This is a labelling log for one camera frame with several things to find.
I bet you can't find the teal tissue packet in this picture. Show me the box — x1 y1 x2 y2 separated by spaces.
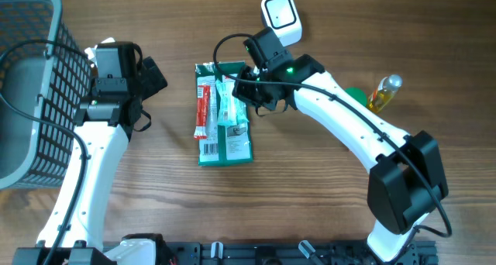
215 80 249 126

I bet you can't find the green packaged goods bag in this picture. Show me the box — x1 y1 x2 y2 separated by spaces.
195 61 253 167

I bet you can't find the red stick sachet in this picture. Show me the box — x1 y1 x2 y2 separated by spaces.
194 85 210 140

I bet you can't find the green lid glass jar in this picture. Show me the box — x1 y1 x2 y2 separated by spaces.
345 88 367 108

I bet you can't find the yellow oil glass bottle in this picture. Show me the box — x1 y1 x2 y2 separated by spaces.
367 74 403 113

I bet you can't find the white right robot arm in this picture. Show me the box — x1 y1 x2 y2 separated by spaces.
233 54 449 263

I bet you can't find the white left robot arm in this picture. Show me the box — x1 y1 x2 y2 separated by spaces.
12 57 172 264

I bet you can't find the white barcode scanner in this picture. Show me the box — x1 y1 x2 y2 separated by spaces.
260 0 303 46

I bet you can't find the grey plastic shopping basket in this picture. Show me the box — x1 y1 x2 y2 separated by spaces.
1 0 91 189

